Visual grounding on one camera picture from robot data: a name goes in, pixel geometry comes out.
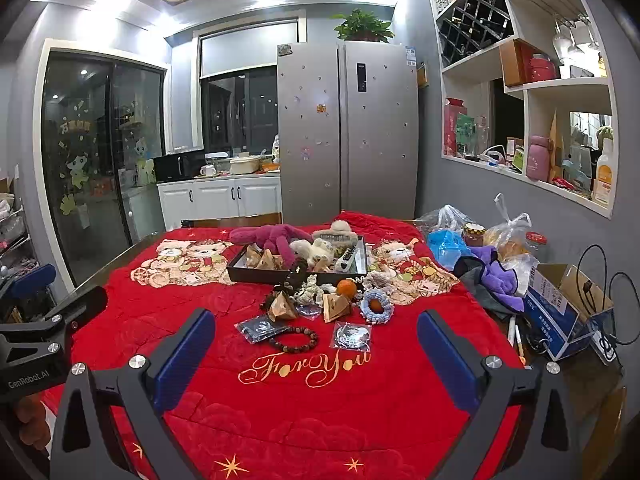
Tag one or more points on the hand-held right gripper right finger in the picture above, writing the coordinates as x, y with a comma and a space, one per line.
447, 362

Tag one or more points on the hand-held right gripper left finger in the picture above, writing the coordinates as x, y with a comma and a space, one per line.
184, 357

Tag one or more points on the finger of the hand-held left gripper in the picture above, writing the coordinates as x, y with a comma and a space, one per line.
35, 277
80, 305

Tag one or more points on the black plastic packet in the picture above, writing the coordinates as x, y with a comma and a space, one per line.
260, 329

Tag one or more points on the blue white crochet scrunchie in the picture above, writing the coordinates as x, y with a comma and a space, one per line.
365, 307

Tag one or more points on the black tray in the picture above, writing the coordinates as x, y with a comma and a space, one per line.
250, 276

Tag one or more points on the brown paper pyramid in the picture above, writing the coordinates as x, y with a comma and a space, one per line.
283, 307
272, 261
254, 258
337, 308

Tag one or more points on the dark brown fuzzy accessory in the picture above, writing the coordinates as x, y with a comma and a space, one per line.
297, 270

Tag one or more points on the wooden desktop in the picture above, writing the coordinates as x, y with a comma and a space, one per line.
590, 410

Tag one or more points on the person's left hand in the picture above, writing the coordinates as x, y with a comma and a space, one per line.
30, 417

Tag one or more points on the white pen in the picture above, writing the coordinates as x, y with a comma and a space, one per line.
520, 342

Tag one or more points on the grey cloth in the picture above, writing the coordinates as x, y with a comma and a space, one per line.
477, 280

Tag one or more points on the clear packet with round charm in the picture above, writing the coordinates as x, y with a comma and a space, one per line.
352, 336

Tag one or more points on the purple cloth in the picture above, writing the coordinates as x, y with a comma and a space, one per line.
502, 280

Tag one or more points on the white lace trim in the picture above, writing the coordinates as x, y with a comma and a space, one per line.
380, 281

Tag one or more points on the red printed blanket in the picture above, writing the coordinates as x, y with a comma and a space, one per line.
280, 410

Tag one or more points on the blue plastic bag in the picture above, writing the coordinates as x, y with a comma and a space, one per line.
447, 250

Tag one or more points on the blue white cardboard box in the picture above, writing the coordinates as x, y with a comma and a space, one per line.
555, 310

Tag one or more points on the orange tangerine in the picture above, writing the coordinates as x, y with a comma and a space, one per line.
346, 287

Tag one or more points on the glass jar patterned lid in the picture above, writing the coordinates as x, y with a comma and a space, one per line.
473, 235

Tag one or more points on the glass sliding door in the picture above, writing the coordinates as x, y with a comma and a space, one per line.
95, 160

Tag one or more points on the purple cloth accessory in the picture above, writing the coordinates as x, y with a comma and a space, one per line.
307, 310

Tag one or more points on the plastic bag of bread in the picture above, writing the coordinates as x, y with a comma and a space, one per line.
510, 245

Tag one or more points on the clear plastic bag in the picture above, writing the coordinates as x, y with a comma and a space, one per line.
445, 220

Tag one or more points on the white black hair claw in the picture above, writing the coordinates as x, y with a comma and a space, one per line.
350, 257

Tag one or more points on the wooden chair back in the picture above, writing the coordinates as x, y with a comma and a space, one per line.
230, 221

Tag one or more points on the glass jar red lid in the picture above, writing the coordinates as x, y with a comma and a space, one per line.
535, 246

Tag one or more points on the magenta plush toy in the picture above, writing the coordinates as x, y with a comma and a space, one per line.
270, 237

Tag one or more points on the white kitchen cabinet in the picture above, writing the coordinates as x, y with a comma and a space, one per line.
220, 200

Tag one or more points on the black microwave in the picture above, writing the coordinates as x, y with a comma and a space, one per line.
177, 166

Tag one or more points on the beige furry hair clip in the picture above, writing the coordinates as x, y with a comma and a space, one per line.
340, 230

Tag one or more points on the white plush bear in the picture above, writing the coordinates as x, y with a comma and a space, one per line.
317, 250

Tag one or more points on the white mug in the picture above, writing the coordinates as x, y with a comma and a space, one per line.
208, 171

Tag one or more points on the white cooking pot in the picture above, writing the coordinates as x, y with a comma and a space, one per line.
245, 165

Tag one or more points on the plastic bag on counter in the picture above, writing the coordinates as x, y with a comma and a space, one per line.
276, 150

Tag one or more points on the glass jug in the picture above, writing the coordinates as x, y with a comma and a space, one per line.
481, 137

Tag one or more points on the green box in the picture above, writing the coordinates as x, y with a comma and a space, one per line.
465, 135

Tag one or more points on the red gift box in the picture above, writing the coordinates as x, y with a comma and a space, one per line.
452, 127

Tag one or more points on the white bottle orange label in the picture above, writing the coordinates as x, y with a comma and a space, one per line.
602, 175

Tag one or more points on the silver double-door refrigerator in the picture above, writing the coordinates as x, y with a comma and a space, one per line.
345, 135

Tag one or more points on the dark window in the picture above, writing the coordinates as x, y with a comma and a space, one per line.
240, 110

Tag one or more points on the brown box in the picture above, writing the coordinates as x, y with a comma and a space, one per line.
512, 62

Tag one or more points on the red container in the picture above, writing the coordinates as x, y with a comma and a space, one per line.
542, 67

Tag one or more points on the hanging wine glass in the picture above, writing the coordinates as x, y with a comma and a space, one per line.
576, 47
561, 42

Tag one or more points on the green potted plant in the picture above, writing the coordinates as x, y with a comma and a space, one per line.
362, 25

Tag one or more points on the white wall shelf unit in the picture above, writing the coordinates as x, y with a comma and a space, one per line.
530, 95

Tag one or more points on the yellow wall box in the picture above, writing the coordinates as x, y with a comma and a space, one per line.
422, 75

